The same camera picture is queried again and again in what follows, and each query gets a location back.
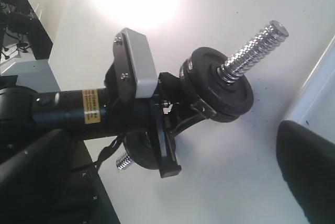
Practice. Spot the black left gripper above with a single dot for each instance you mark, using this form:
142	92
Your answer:
147	115

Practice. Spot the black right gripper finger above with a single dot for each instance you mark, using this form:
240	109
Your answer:
306	161

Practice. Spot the chrome threaded dumbbell bar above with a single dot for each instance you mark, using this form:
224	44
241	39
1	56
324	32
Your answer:
257	48

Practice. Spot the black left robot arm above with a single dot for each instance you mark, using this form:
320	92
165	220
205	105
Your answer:
53	144

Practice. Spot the white rectangular plastic tray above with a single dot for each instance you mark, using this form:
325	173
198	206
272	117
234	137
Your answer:
313	87

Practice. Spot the black office chair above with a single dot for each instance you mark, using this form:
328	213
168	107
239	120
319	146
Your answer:
19	21

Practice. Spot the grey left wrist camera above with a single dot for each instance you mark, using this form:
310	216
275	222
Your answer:
136	76

